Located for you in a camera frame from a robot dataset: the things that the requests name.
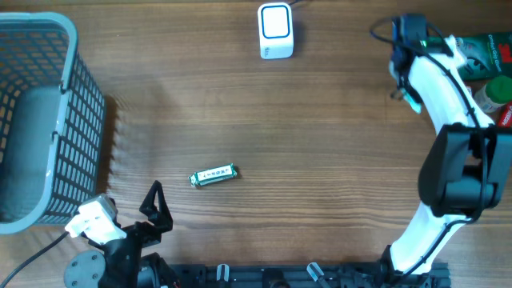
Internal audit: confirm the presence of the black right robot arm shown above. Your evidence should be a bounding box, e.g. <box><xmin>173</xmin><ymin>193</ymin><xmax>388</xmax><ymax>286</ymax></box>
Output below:
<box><xmin>382</xmin><ymin>14</ymin><xmax>511</xmax><ymax>286</ymax></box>

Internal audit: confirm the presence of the green white candy bar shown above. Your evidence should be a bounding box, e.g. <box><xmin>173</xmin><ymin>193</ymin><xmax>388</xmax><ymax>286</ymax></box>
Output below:
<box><xmin>189</xmin><ymin>163</ymin><xmax>238</xmax><ymax>186</ymax></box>

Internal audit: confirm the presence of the green 3M gloves packet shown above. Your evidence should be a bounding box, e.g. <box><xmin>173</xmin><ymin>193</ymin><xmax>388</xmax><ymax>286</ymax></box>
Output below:
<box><xmin>457</xmin><ymin>32</ymin><xmax>511</xmax><ymax>81</ymax></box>

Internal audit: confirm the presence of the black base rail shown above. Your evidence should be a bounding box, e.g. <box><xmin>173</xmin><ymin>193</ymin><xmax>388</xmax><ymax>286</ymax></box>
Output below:
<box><xmin>133</xmin><ymin>262</ymin><xmax>451</xmax><ymax>288</ymax></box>

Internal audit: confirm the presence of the green cap white bottle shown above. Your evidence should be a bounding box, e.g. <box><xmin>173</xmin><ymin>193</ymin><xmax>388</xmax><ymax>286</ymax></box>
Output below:
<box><xmin>474</xmin><ymin>75</ymin><xmax>511</xmax><ymax>113</ymax></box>

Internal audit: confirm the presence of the red Nescafe sachet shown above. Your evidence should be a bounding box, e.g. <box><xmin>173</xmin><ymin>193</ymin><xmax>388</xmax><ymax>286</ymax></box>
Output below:
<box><xmin>498</xmin><ymin>102</ymin><xmax>512</xmax><ymax>128</ymax></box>

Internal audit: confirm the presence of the teal white packet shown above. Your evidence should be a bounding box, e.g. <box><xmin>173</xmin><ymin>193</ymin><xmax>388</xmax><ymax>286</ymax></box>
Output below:
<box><xmin>403</xmin><ymin>90</ymin><xmax>422</xmax><ymax>114</ymax></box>

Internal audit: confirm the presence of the grey plastic mesh basket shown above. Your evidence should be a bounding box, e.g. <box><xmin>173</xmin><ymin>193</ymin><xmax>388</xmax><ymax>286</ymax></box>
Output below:
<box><xmin>1</xmin><ymin>12</ymin><xmax>106</xmax><ymax>235</ymax></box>

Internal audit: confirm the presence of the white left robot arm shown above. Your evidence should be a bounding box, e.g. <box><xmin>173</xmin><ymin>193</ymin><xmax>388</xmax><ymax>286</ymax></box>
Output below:
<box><xmin>64</xmin><ymin>181</ymin><xmax>181</xmax><ymax>287</ymax></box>

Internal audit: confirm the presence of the white barcode scanner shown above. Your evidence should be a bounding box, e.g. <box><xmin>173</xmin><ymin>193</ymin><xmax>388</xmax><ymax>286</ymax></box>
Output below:
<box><xmin>257</xmin><ymin>2</ymin><xmax>294</xmax><ymax>60</ymax></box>

